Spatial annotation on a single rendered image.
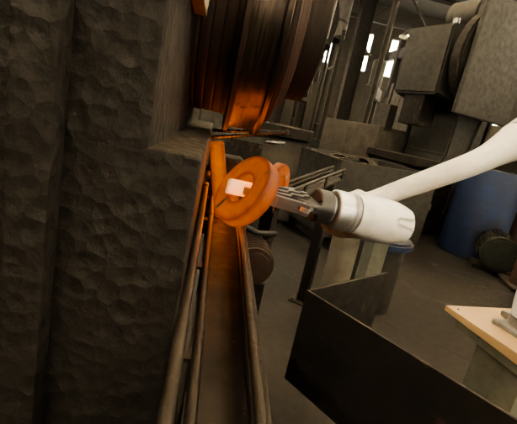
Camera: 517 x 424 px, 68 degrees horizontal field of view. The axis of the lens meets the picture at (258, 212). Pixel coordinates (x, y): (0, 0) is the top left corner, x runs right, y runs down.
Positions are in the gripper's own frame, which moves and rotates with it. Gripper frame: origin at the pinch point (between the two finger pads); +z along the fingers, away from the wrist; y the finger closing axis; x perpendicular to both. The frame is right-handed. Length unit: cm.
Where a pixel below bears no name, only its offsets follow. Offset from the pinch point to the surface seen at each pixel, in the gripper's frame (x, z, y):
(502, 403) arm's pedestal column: -54, -109, 5
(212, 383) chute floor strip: -12.3, 6.9, -41.3
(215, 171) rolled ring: 0.7, 5.3, 6.5
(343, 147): -19, -208, 391
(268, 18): 30.5, 5.8, -8.6
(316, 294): -3.2, -5.8, -33.6
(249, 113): 14.9, 2.8, -0.1
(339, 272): -42, -65, 58
